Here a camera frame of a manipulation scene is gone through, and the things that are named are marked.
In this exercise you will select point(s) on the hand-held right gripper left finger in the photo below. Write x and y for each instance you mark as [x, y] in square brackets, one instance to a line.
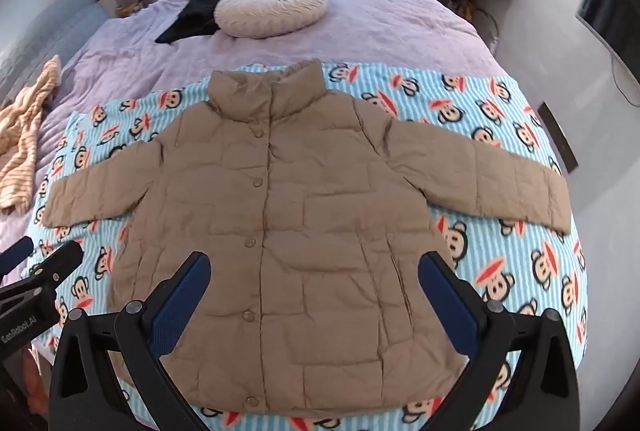
[184, 297]

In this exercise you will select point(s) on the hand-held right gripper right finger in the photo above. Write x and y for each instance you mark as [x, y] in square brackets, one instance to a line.
[446, 292]

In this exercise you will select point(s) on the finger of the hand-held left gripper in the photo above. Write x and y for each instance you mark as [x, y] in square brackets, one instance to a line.
[60, 258]
[17, 253]

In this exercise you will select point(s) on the tan puffer jacket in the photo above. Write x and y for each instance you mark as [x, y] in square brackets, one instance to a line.
[310, 221]

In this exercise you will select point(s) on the blue striped monkey print blanket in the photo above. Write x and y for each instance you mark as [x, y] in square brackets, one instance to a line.
[530, 296]

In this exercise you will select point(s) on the orange striped cloth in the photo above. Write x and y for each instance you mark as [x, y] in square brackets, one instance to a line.
[20, 136]

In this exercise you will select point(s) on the grey quilted headboard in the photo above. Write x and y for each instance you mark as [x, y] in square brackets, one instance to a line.
[50, 26]

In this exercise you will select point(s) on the purple bed cover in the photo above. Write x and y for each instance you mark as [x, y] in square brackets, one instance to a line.
[375, 26]

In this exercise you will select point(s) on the black cloth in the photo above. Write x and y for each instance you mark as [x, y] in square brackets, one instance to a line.
[195, 16]

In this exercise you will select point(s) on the round cream cushion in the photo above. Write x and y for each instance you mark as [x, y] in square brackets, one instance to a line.
[270, 8]

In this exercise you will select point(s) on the wall television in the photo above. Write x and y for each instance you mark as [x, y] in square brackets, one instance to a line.
[607, 6]

